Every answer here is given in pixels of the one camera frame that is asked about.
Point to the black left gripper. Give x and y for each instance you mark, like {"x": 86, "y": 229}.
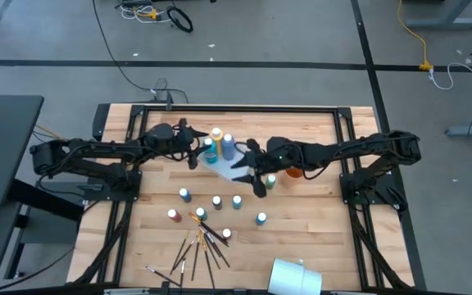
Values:
{"x": 182, "y": 141}

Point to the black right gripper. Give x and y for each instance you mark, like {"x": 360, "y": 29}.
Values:
{"x": 266, "y": 162}

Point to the large teal paint bottle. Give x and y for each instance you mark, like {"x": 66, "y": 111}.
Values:
{"x": 210, "y": 152}

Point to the large yellow paint bottle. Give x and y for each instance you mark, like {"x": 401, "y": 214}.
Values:
{"x": 216, "y": 137}

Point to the white plastic bin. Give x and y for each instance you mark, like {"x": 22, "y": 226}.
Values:
{"x": 225, "y": 170}

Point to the small light green paint bottle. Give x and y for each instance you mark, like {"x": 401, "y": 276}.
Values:
{"x": 271, "y": 182}

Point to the large purple paint bottle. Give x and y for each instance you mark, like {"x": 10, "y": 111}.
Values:
{"x": 228, "y": 147}

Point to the small teal paint bottle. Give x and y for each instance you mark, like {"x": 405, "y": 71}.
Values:
{"x": 237, "y": 201}

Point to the small dark paint bottle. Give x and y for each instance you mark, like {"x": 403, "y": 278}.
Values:
{"x": 217, "y": 202}

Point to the orange plastic cup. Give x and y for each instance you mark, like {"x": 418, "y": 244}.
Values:
{"x": 294, "y": 173}

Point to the small light blue paint bottle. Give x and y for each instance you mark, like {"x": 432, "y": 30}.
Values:
{"x": 261, "y": 218}

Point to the small red paint bottle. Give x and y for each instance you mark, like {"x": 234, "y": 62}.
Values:
{"x": 226, "y": 234}

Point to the black paintbrush silver ferrule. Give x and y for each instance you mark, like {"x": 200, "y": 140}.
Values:
{"x": 185, "y": 253}
{"x": 163, "y": 276}
{"x": 213, "y": 246}
{"x": 219, "y": 241}
{"x": 220, "y": 254}
{"x": 213, "y": 256}
{"x": 178, "y": 253}

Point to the small brown-red paint bottle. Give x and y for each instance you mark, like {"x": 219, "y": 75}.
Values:
{"x": 174, "y": 215}

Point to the bundle of paint brushes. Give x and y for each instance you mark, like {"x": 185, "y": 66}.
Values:
{"x": 207, "y": 265}

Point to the short black paintbrush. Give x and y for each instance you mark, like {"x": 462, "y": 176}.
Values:
{"x": 182, "y": 273}

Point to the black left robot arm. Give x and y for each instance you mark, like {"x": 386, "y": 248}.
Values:
{"x": 96, "y": 151}

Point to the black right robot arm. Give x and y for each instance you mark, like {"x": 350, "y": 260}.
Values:
{"x": 342, "y": 149}

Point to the black side box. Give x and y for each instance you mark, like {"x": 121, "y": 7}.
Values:
{"x": 101, "y": 123}

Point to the white paper towel roll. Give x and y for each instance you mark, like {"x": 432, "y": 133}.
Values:
{"x": 293, "y": 278}

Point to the small black clamp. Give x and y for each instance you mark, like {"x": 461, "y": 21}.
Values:
{"x": 165, "y": 287}

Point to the black desk leg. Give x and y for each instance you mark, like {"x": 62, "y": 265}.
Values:
{"x": 47, "y": 201}

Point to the black desk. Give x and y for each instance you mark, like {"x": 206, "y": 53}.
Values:
{"x": 6, "y": 143}

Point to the grey desk foot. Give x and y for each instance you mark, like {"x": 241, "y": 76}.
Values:
{"x": 441, "y": 23}
{"x": 471, "y": 130}

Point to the black metal table frame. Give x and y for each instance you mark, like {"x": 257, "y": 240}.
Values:
{"x": 240, "y": 109}

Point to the silver bracket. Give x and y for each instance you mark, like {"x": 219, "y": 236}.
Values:
{"x": 127, "y": 292}

